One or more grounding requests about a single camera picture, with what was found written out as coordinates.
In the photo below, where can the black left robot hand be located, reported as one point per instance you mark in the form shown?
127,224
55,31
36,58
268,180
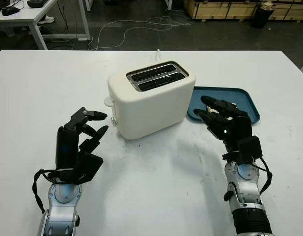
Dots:
66,147

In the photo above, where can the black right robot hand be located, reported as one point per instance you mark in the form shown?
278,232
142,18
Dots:
236,129

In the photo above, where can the cream two-slot toaster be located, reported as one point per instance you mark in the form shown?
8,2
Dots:
153,110

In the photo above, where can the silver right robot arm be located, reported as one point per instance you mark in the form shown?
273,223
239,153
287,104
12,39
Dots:
247,196

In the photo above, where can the blue plastic tray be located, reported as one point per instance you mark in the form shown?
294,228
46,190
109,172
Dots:
229,97

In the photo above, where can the wooden shipping crate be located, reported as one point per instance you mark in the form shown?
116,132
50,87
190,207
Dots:
227,8

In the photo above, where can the grey plastic stool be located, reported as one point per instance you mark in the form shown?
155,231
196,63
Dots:
6,30

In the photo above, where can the white office desk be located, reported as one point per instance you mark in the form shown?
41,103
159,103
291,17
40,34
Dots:
35,17

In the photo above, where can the black computer mouse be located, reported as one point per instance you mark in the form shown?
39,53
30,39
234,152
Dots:
10,11

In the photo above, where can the black desk device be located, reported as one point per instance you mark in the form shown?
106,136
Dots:
36,2

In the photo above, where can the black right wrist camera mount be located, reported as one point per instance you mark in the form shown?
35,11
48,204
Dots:
250,148

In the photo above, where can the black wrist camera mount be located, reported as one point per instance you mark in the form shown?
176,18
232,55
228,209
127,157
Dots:
250,148
91,166

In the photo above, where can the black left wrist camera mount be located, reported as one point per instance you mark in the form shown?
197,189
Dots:
91,166

